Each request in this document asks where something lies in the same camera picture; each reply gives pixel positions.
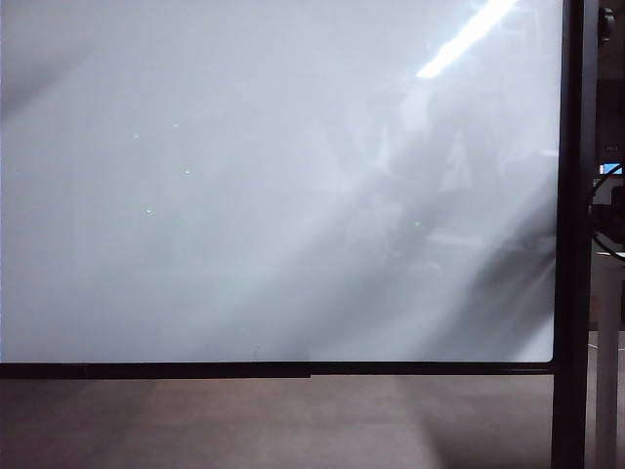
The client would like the black stand locking knob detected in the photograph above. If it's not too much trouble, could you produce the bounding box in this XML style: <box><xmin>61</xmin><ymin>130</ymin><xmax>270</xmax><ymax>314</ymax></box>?
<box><xmin>597</xmin><ymin>6</ymin><xmax>619</xmax><ymax>43</ymax></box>

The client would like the black whiteboard stand post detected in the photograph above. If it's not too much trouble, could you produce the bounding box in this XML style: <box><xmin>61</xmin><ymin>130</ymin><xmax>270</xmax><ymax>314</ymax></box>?
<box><xmin>550</xmin><ymin>0</ymin><xmax>600</xmax><ymax>469</ymax></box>

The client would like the white whiteboard with black frame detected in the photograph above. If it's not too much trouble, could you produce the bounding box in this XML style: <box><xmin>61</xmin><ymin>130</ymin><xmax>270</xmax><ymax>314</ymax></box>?
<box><xmin>0</xmin><ymin>0</ymin><xmax>563</xmax><ymax>380</ymax></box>

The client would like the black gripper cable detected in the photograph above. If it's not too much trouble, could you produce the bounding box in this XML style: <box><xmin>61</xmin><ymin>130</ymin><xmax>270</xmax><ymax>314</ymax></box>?
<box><xmin>591</xmin><ymin>231</ymin><xmax>625</xmax><ymax>262</ymax></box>
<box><xmin>588</xmin><ymin>164</ymin><xmax>625</xmax><ymax>206</ymax></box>

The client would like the white table with legs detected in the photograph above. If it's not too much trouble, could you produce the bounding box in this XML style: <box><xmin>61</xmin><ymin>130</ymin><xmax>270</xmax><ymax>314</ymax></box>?
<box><xmin>594</xmin><ymin>251</ymin><xmax>625</xmax><ymax>469</ymax></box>

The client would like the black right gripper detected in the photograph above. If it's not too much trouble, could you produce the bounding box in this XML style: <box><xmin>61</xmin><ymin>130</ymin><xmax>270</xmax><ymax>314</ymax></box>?
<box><xmin>587</xmin><ymin>200</ymin><xmax>625</xmax><ymax>232</ymax></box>

